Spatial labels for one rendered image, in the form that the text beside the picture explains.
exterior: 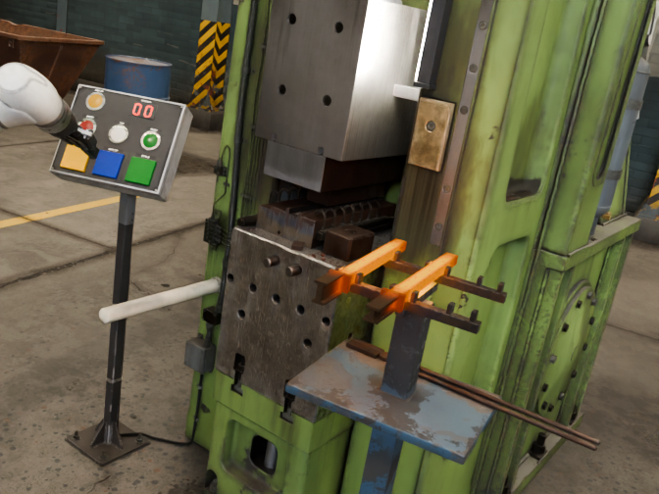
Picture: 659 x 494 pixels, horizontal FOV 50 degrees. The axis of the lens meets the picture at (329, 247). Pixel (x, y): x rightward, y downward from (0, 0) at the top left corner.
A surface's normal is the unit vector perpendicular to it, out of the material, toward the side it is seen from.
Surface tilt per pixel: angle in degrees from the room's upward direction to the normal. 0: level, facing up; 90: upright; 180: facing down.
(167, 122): 60
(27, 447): 0
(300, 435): 90
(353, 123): 90
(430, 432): 0
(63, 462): 0
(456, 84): 90
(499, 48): 90
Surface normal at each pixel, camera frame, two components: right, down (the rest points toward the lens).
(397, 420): 0.16, -0.94
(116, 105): -0.09, -0.24
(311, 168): -0.58, 0.15
